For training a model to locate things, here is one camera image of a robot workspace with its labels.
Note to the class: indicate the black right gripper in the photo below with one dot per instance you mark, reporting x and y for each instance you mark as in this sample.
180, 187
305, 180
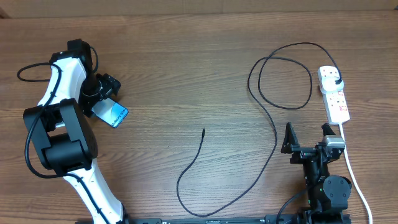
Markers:
301, 152

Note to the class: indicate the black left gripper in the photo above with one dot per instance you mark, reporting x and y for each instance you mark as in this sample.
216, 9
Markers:
111, 84

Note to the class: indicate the blue-screen Samsung smartphone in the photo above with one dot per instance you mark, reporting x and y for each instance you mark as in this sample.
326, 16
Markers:
110, 112

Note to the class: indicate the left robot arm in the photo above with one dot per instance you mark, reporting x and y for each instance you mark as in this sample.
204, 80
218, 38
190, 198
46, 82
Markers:
60, 142

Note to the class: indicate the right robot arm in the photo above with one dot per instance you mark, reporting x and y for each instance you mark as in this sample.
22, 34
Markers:
327, 194

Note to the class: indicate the white USB charger plug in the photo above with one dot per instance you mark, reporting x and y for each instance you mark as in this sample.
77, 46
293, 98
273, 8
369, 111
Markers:
329, 85

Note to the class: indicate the white power strip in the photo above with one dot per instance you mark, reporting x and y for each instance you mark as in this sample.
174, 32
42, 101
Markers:
335, 102

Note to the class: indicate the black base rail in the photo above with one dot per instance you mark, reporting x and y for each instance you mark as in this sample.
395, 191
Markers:
268, 219

